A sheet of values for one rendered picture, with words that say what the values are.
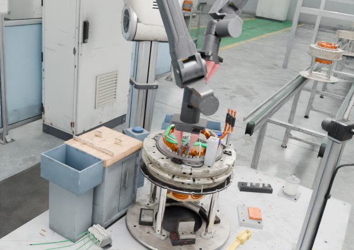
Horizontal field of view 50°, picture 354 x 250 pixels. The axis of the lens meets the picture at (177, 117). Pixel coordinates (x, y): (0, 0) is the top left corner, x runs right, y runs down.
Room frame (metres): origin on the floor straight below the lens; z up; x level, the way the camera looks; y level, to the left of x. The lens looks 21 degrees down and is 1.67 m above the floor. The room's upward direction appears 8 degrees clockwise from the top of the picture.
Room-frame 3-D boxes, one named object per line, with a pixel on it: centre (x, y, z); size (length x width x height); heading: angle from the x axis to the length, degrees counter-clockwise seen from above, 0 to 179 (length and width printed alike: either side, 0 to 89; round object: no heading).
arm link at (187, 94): (1.03, -0.04, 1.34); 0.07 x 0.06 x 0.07; 27
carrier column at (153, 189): (1.26, 0.05, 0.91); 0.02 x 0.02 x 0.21
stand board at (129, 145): (1.21, 0.24, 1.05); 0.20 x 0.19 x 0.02; 152
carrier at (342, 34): (5.70, -2.28, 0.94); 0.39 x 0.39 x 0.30
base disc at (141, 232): (1.20, -0.06, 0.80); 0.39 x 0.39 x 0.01
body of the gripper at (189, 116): (1.03, -0.04, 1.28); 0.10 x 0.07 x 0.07; 82
